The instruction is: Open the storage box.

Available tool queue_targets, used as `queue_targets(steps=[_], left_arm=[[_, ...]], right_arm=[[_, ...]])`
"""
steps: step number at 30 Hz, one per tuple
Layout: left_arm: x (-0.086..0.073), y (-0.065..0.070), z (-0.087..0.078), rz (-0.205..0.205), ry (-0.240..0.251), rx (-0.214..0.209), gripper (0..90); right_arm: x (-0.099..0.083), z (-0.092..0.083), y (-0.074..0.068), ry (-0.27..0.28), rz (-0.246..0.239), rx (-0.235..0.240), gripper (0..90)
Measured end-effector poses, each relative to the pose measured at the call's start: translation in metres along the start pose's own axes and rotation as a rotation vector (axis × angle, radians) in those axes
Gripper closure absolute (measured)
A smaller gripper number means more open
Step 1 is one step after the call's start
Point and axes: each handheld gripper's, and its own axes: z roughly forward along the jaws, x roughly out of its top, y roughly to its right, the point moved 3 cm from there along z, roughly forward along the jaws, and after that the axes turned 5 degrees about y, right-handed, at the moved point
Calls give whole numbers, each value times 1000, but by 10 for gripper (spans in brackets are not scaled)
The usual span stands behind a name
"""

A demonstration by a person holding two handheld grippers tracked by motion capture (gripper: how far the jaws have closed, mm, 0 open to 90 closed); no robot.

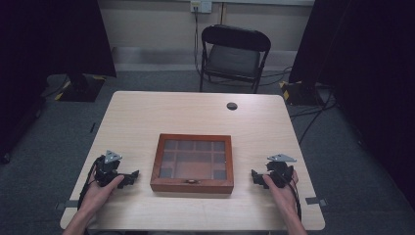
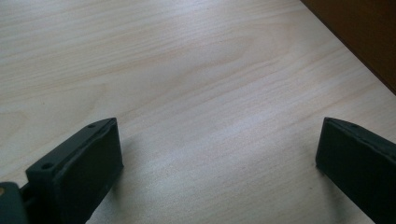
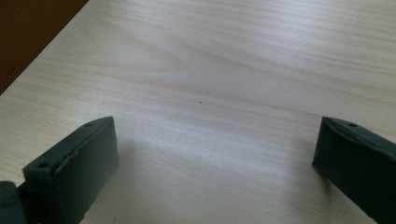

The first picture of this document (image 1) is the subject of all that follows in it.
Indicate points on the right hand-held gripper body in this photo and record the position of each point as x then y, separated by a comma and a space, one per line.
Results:
280, 171

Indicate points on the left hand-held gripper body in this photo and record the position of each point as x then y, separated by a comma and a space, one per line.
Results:
106, 169

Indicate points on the wooden box with glass lid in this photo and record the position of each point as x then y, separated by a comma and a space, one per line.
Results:
195, 187

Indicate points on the person's right hand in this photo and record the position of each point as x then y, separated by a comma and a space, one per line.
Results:
287, 197

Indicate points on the person's left hand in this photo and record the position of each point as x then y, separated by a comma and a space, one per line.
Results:
96, 196

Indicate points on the grey tape strip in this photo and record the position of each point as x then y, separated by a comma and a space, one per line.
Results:
315, 201
67, 205

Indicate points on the black stand base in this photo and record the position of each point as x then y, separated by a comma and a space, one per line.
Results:
300, 93
81, 89

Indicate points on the black folding chair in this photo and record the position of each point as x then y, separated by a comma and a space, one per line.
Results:
233, 58

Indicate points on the black curtain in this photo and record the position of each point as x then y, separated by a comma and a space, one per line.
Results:
49, 36
368, 65

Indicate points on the white wall socket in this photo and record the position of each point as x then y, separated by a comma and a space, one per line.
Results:
201, 6

